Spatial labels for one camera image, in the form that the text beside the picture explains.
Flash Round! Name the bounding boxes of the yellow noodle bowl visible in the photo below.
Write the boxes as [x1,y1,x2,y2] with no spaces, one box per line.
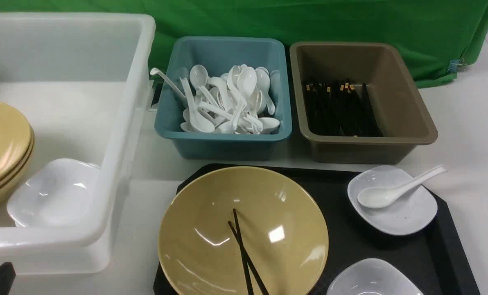
[158,166,331,295]

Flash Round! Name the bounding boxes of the black chopstick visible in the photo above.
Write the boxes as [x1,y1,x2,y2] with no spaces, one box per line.
[228,221,269,295]
[229,209,254,295]

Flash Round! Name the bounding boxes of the white soup spoon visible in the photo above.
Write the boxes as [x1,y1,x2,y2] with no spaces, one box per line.
[357,166,448,209]

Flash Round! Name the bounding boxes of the white square dish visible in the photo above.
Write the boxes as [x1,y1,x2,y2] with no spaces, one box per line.
[326,258,422,295]
[347,166,438,236]

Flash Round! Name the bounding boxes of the pile of white spoons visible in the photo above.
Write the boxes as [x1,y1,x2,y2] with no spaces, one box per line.
[180,65,281,134]

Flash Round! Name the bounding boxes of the bundle of black chopsticks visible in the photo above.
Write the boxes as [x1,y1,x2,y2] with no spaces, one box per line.
[303,79,384,137]

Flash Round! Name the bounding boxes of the blue plastic spoon bin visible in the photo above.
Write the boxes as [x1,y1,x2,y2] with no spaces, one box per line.
[154,36,293,161]

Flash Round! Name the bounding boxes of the white ladle spoon on rim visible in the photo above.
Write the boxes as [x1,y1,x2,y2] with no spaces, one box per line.
[150,68,187,107]

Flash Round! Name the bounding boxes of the brown plastic chopstick bin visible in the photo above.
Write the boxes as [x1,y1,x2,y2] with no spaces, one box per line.
[289,42,438,164]

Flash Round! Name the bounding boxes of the large white plastic tub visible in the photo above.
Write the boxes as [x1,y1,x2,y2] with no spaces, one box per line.
[0,12,156,276]

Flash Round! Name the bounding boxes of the white square dishes in tub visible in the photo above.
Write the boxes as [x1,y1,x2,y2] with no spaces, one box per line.
[7,158,101,227]

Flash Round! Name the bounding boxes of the black plastic serving tray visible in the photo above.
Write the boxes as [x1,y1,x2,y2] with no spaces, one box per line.
[153,163,481,295]

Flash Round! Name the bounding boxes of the blue binder clip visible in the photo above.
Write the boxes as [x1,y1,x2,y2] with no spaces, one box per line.
[447,58,467,74]

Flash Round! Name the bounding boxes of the green backdrop cloth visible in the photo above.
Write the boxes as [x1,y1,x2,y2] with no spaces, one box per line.
[0,0,488,88]

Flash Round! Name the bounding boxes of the stacked yellow bowls in tub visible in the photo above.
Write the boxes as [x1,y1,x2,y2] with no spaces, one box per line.
[0,102,36,205]

